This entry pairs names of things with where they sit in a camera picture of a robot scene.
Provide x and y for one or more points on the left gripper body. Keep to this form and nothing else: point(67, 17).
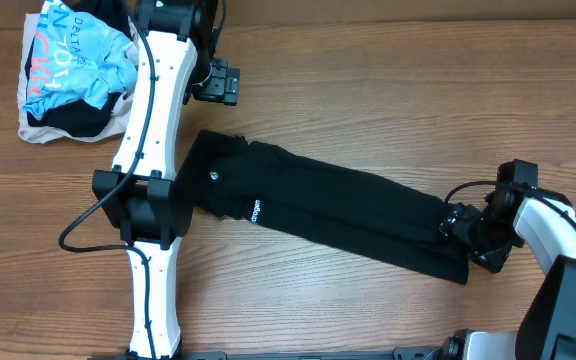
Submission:
point(223, 85)

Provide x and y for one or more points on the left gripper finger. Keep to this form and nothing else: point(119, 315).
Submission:
point(233, 78)
point(230, 97)

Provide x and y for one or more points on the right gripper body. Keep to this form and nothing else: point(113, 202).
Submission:
point(466, 230)

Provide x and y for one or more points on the black t-shirt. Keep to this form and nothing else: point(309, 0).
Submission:
point(347, 209)

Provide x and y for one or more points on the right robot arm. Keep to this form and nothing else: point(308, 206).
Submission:
point(520, 213)

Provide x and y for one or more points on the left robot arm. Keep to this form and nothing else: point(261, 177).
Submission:
point(140, 194)

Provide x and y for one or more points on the black garment in pile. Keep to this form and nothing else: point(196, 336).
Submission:
point(77, 119)

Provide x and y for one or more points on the beige garment in pile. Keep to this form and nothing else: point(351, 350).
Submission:
point(120, 113)

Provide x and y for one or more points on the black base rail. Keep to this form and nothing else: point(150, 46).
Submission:
point(318, 354)

